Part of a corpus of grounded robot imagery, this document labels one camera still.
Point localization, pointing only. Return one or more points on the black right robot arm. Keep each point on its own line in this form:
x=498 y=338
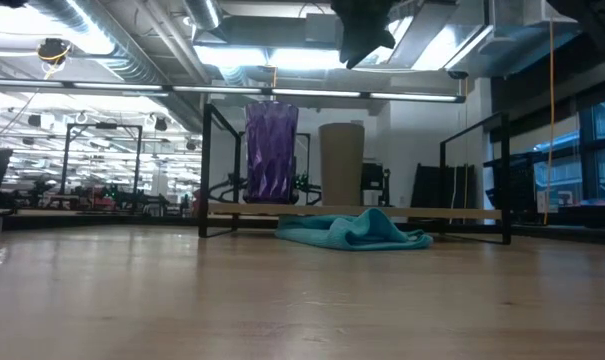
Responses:
x=602 y=20

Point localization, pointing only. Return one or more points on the silver ventilation duct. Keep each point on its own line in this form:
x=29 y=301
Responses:
x=107 y=40

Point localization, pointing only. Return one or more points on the beige tall cup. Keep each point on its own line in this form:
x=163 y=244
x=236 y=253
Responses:
x=341 y=165

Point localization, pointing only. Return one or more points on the black round ceiling device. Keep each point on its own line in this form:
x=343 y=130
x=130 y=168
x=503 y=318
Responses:
x=53 y=50

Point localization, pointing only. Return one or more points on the black rack frame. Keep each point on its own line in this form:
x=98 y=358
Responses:
x=102 y=160

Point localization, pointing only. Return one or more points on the long ceiling light strip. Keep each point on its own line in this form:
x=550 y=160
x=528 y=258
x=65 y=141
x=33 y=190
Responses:
x=222 y=90

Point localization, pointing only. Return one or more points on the black aluminium rig frame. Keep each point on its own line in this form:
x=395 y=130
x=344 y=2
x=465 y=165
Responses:
x=107 y=222

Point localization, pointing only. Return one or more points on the teal cloth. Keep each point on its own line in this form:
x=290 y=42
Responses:
x=352 y=232

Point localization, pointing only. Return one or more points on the black folded panels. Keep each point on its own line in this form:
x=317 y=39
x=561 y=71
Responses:
x=442 y=185

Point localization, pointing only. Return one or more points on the purple faceted cup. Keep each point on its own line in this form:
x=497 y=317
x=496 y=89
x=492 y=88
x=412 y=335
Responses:
x=271 y=152

